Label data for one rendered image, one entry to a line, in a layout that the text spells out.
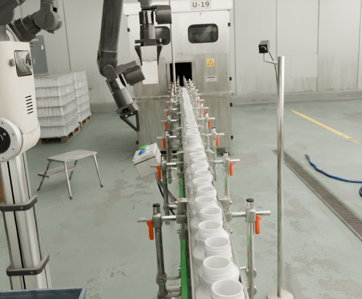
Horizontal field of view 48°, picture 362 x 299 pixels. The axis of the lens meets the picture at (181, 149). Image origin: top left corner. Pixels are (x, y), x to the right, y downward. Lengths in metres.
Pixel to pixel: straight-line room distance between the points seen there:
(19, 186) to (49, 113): 5.96
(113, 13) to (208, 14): 4.32
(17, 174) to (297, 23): 10.43
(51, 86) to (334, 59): 7.52
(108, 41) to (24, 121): 0.40
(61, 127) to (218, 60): 3.23
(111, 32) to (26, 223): 0.75
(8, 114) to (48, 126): 6.08
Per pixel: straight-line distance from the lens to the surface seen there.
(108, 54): 1.32
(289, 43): 11.44
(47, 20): 1.66
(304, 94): 11.59
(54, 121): 7.47
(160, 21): 1.62
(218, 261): 0.56
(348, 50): 11.94
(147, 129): 5.64
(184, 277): 0.84
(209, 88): 5.56
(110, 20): 1.29
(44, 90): 7.45
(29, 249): 1.62
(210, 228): 0.67
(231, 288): 0.51
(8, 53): 1.42
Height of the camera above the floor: 1.43
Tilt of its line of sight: 13 degrees down
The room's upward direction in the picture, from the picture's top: 3 degrees counter-clockwise
